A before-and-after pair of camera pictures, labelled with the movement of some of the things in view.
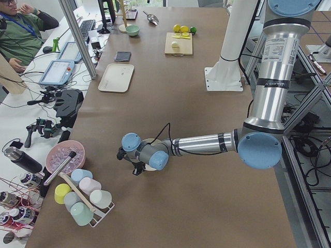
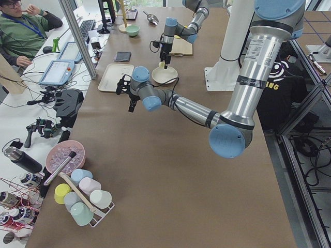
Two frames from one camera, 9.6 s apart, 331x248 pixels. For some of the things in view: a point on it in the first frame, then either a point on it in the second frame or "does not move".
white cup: [101, 199] does not move
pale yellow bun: [175, 47] → [161, 64]
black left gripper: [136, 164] → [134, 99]
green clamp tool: [55, 42] does not move
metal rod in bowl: [72, 155] does not move
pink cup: [87, 185] does not move
